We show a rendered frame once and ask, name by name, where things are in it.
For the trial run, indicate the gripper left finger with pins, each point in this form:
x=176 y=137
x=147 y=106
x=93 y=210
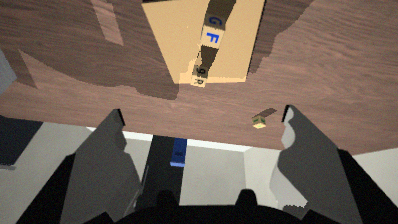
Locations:
x=97 y=184

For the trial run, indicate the tan square mat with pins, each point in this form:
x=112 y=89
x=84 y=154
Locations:
x=177 y=26

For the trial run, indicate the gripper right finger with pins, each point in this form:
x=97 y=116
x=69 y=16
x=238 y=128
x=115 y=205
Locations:
x=319 y=183

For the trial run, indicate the cream letter block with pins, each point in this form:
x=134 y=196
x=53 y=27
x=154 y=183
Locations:
x=199 y=76
x=258 y=121
x=212 y=31

